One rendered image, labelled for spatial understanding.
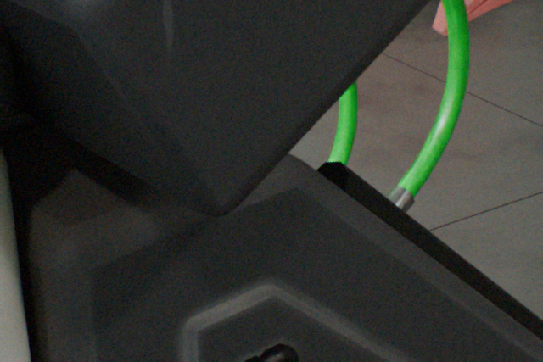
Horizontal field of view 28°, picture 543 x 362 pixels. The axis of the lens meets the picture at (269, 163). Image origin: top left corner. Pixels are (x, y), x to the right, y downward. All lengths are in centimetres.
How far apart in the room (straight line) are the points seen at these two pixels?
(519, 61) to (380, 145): 100
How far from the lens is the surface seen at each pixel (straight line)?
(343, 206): 16
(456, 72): 74
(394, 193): 74
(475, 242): 311
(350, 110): 80
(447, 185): 342
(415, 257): 18
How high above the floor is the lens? 151
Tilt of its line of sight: 25 degrees down
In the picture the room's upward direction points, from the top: 1 degrees counter-clockwise
